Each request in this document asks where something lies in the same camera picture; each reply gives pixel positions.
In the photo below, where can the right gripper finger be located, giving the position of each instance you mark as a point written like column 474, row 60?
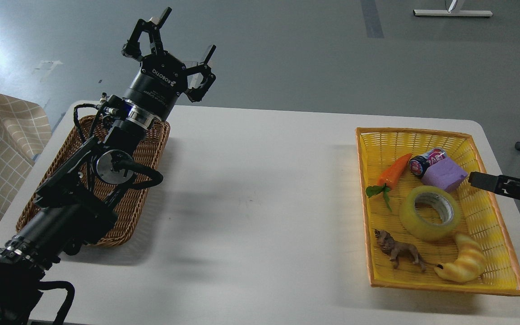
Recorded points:
column 502, row 185

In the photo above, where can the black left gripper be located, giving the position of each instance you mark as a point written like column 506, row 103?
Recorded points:
column 158, row 79

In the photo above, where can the yellow tape roll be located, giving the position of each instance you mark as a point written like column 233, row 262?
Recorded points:
column 429, row 213

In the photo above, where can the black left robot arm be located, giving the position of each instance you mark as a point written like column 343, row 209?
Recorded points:
column 77, row 203

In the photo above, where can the purple foam block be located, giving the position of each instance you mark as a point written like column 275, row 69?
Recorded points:
column 445, row 174

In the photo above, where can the brown wicker basket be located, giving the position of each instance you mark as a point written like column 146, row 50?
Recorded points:
column 129, row 209

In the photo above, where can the small printed can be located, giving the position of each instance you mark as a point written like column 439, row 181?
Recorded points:
column 419, row 164

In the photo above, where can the yellow plastic basket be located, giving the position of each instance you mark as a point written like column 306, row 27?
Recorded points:
column 377, row 149

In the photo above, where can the yellow toy croissant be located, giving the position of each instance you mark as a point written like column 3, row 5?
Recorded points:
column 469, row 264

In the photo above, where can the orange toy carrot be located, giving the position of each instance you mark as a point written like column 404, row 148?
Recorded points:
column 388, row 179

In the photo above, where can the brown toy lion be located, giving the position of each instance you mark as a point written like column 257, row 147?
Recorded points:
column 395, row 249

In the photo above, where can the white table leg base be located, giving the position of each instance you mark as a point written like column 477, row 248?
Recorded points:
column 454, row 9

